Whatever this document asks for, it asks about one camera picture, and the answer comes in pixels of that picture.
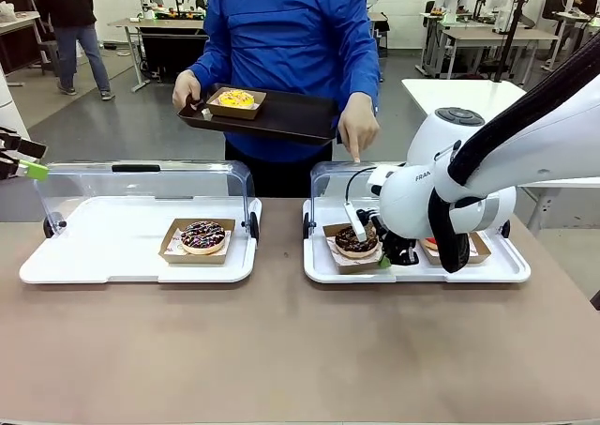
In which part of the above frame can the yellow sprinkled donut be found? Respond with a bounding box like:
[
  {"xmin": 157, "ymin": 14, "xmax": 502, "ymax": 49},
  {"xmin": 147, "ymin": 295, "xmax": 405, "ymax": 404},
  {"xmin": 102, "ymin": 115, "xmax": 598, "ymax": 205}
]
[{"xmin": 217, "ymin": 89, "xmax": 256, "ymax": 110}]

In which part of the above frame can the chocolate sprinkled donut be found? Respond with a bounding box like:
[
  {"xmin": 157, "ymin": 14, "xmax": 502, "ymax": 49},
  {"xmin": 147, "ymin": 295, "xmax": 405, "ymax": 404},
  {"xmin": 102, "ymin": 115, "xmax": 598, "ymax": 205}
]
[{"xmin": 334, "ymin": 225, "xmax": 379, "ymax": 259}]

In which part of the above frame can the white display tray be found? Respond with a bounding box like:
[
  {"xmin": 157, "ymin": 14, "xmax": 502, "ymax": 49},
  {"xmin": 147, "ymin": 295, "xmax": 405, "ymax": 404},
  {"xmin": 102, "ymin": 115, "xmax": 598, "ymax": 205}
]
[
  {"xmin": 18, "ymin": 195, "xmax": 263, "ymax": 284},
  {"xmin": 302, "ymin": 195, "xmax": 533, "ymax": 284}
]

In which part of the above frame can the chocolate sprinkle donut left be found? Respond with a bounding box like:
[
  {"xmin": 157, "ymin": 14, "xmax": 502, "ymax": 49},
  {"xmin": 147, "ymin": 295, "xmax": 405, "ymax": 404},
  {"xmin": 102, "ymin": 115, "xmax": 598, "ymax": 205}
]
[{"xmin": 157, "ymin": 217, "xmax": 237, "ymax": 265}]

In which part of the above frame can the wood-top table with grey legs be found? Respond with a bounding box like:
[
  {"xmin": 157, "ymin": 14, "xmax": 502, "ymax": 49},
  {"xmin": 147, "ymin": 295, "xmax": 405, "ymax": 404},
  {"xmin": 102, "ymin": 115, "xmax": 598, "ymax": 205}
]
[{"xmin": 107, "ymin": 17, "xmax": 210, "ymax": 93}]

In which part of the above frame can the person's right forearm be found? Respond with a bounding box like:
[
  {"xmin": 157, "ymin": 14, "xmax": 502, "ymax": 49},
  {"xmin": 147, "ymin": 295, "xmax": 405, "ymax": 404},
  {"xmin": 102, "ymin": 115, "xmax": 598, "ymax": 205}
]
[{"xmin": 187, "ymin": 30, "xmax": 226, "ymax": 83}]

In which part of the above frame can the black tripod pole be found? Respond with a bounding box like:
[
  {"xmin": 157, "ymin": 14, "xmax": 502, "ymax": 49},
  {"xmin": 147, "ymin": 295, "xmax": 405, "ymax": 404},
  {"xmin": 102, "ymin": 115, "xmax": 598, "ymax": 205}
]
[{"xmin": 491, "ymin": 0, "xmax": 538, "ymax": 83}]

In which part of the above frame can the black office chair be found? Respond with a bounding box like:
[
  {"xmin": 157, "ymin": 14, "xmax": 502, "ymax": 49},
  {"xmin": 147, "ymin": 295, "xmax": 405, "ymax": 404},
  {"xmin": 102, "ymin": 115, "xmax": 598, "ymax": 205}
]
[{"xmin": 36, "ymin": 21, "xmax": 62, "ymax": 77}]

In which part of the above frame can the printed paper donut liner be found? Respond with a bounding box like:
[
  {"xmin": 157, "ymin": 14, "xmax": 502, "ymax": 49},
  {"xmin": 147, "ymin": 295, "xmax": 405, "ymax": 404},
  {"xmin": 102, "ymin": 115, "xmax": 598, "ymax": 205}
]
[
  {"xmin": 326, "ymin": 235, "xmax": 385, "ymax": 263},
  {"xmin": 169, "ymin": 227, "xmax": 233, "ymax": 257}
]

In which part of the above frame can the brown cardboard donut box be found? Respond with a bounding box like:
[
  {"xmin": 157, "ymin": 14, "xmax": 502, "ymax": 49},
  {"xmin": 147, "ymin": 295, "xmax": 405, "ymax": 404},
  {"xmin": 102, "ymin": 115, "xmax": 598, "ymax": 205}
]
[{"xmin": 418, "ymin": 231, "xmax": 492, "ymax": 265}]

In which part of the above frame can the black serving tray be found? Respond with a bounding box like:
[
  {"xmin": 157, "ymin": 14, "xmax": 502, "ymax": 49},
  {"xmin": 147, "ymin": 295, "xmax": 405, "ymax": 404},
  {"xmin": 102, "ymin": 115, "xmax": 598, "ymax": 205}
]
[{"xmin": 176, "ymin": 83, "xmax": 339, "ymax": 145}]

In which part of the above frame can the black camera cable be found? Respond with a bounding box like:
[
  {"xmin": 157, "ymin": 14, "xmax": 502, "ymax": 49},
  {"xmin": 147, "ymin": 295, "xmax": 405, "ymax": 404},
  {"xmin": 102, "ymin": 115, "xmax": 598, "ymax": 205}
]
[{"xmin": 345, "ymin": 165, "xmax": 379, "ymax": 205}]

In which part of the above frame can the clear display lid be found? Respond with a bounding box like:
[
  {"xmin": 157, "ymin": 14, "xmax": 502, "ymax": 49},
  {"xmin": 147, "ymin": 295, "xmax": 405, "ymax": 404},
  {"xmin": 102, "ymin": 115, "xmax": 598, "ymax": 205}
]
[
  {"xmin": 303, "ymin": 160, "xmax": 519, "ymax": 239},
  {"xmin": 32, "ymin": 159, "xmax": 260, "ymax": 243}
]

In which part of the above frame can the wood-top table behind person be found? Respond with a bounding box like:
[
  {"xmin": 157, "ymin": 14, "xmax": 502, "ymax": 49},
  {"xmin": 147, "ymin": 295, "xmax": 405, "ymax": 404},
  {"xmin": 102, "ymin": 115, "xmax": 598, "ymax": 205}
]
[{"xmin": 369, "ymin": 11, "xmax": 389, "ymax": 60}]

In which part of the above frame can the person in blue shirt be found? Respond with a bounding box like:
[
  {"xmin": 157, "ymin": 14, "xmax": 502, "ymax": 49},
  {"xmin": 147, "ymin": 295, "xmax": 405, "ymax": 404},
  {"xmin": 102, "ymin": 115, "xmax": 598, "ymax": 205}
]
[{"xmin": 189, "ymin": 0, "xmax": 382, "ymax": 199}]

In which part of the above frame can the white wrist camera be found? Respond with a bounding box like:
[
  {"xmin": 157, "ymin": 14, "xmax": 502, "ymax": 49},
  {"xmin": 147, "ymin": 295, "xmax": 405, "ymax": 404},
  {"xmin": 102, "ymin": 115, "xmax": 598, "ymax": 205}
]
[{"xmin": 344, "ymin": 201, "xmax": 370, "ymax": 242}]

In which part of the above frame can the person's left hand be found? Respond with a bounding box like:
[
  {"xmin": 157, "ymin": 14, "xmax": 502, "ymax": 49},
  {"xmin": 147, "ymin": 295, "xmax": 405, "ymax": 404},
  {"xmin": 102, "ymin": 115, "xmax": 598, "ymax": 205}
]
[{"xmin": 337, "ymin": 91, "xmax": 381, "ymax": 164}]

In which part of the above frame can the person's right hand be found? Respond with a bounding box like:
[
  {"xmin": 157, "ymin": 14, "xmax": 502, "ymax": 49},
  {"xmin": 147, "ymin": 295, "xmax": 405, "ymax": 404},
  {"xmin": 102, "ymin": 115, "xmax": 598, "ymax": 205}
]
[{"xmin": 172, "ymin": 69, "xmax": 207, "ymax": 112}]

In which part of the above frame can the person's left forearm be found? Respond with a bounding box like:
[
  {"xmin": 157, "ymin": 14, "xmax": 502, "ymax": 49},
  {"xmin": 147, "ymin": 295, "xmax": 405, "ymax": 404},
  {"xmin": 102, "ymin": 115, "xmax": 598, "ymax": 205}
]
[{"xmin": 349, "ymin": 35, "xmax": 382, "ymax": 99}]

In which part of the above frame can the wood-top table with white legs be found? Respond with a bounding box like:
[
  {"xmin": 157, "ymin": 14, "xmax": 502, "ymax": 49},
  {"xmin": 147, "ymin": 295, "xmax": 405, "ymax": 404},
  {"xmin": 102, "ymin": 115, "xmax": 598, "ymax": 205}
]
[{"xmin": 440, "ymin": 26, "xmax": 562, "ymax": 86}]

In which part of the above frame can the wood-top side table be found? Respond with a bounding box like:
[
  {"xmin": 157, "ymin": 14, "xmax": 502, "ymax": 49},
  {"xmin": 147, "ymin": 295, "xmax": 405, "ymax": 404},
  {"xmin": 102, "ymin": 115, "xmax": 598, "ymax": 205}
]
[{"xmin": 0, "ymin": 10, "xmax": 43, "ymax": 74}]

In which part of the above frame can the yellow frosted donut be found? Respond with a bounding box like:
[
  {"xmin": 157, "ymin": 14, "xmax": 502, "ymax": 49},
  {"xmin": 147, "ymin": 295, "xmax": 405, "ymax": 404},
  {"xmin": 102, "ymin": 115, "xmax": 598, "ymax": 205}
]
[{"xmin": 205, "ymin": 86, "xmax": 267, "ymax": 120}]

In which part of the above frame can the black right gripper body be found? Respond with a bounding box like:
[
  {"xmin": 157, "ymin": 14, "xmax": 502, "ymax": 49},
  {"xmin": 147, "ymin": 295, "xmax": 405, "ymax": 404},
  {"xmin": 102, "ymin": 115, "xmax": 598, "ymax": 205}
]
[{"xmin": 374, "ymin": 230, "xmax": 421, "ymax": 266}]

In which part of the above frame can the chocolate donut with white drizzle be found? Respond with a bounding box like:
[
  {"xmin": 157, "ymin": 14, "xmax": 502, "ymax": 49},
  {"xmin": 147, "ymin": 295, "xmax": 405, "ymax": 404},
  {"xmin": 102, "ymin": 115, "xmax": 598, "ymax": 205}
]
[{"xmin": 180, "ymin": 220, "xmax": 226, "ymax": 256}]

